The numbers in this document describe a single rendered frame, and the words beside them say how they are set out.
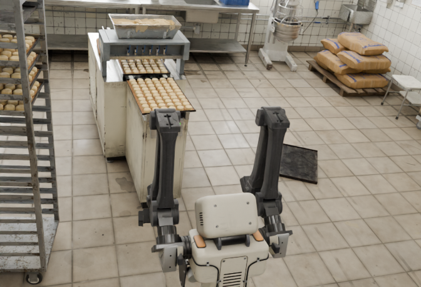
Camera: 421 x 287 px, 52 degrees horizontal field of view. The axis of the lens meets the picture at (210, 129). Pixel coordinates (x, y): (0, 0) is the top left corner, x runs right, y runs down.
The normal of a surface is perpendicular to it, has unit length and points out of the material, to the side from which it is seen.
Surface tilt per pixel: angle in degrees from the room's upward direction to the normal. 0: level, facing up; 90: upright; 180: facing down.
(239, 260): 82
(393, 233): 0
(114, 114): 90
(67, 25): 90
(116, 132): 90
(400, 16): 90
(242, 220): 48
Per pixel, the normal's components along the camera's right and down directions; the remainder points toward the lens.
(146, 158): 0.33, 0.50
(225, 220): 0.27, -0.22
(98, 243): 0.11, -0.86
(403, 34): -0.96, 0.04
